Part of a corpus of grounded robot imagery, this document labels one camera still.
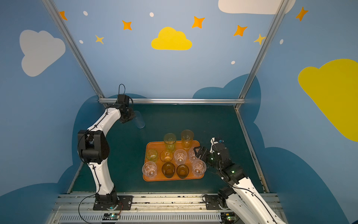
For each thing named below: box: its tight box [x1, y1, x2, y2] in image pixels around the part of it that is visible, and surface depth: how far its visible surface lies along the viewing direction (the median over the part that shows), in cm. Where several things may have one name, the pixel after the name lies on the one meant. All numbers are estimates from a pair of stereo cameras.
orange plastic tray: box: [143, 140, 205, 182], surface depth 86 cm
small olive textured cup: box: [176, 164, 190, 179], surface depth 82 cm
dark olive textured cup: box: [161, 162, 176, 179], surface depth 84 cm
